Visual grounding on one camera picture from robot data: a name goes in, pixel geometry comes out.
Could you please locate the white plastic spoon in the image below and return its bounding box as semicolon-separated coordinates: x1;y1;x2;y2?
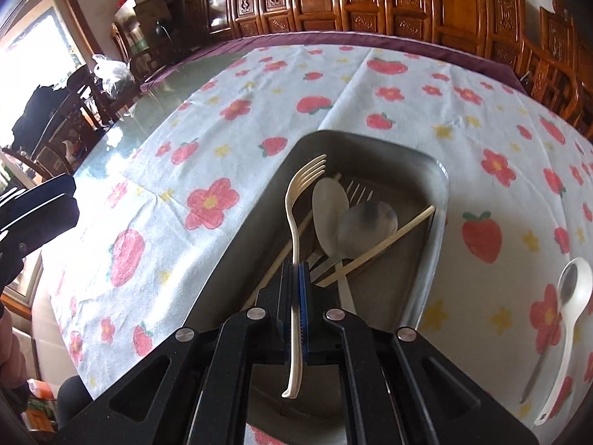
533;257;593;427
311;176;358;315

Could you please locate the person's left hand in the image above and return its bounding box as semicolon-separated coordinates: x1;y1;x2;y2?
0;308;27;388

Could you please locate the strawberry printed tablecloth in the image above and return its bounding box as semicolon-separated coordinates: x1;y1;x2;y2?
49;43;593;445

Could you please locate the dark wooden glass cabinet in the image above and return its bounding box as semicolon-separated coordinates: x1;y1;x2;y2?
188;0;235;42

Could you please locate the black seat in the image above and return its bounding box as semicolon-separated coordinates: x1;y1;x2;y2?
56;375;93;427

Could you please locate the carved wooden chair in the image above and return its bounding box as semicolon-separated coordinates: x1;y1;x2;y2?
519;0;587;126
572;9;593;140

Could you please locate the purple table cover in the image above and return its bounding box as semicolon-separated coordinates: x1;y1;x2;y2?
139;32;529;96

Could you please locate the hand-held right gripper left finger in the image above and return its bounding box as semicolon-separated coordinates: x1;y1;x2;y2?
51;262;294;445

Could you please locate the dark wooden chair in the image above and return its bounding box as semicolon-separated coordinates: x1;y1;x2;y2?
0;65;140;181

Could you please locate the wooden framed cabinet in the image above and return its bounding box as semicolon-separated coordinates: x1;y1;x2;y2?
0;260;42;320

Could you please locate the black bag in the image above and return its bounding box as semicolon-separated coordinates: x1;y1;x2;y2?
11;84;70;149

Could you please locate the orange box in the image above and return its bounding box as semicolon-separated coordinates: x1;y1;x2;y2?
28;380;59;432

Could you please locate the wooden framed window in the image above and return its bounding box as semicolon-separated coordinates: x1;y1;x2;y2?
0;0;93;149

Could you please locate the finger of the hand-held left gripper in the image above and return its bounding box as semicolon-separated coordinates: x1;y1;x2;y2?
0;194;80;247
25;174;77;207

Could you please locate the metal spoon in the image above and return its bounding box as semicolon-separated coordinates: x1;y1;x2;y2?
309;200;399;284

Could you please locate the clear plastic bag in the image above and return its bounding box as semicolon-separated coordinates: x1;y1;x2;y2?
92;54;133;98

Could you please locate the metal utensil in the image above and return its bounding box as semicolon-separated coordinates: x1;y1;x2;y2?
519;352;552;405

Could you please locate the dark wooden sideboard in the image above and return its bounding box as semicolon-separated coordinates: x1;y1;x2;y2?
110;0;195;70

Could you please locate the metal tray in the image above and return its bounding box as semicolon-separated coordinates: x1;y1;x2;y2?
183;130;451;429

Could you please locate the cream plastic fork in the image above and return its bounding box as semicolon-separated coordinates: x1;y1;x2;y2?
282;154;328;399

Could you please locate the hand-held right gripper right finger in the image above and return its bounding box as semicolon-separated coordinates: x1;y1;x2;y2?
300;262;540;445

